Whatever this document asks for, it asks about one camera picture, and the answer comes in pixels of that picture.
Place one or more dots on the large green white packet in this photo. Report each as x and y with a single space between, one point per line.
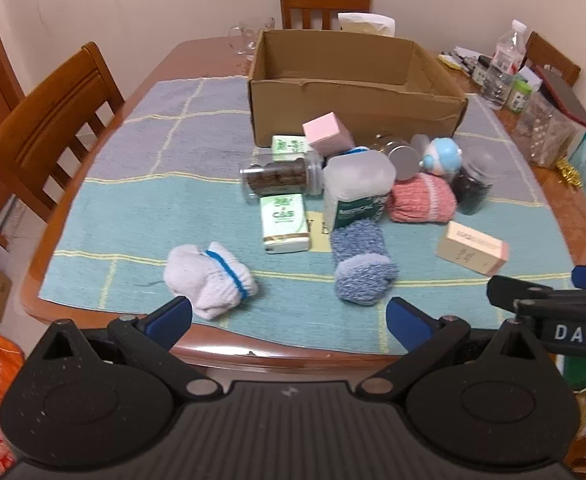
283 220

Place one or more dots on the small white box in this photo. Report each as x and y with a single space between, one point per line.
530 77

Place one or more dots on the tissue box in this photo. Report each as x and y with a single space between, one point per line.
365 22

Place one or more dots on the green lid bottle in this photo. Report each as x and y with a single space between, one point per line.
519 97

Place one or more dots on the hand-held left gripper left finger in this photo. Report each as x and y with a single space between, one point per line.
170 320

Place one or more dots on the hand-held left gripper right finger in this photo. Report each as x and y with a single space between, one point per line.
408 322

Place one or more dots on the white translucent plastic container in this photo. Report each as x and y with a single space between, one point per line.
355 175

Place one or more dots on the blue white round toy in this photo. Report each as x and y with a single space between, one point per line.
443 155

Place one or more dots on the small dark jar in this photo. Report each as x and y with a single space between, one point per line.
482 70

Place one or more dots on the clear plastic bag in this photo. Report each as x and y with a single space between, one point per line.
548 132

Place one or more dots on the pink knitted sock roll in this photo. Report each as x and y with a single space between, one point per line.
418 200

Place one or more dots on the small green white packet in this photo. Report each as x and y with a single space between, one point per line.
288 146

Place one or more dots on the cream long box pink end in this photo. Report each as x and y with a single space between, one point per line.
468 250

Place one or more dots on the brown cardboard box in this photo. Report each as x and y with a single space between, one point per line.
348 110

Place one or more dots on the dark jar grey lid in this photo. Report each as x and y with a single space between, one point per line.
473 190

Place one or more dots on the gold tinsel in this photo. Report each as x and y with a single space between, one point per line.
570 172

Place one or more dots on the blue fuzzy sock roll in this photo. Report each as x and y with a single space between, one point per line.
360 255

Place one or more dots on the clear jar dark contents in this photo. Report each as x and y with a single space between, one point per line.
278 177

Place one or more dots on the yellow sticky note pad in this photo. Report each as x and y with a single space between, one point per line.
450 60

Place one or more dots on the labelled plastic water bottle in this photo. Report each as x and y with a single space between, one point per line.
509 55

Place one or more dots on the clear crumpled plastic bottle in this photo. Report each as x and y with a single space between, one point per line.
498 87

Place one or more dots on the glass cup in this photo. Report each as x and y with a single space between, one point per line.
240 37
268 24

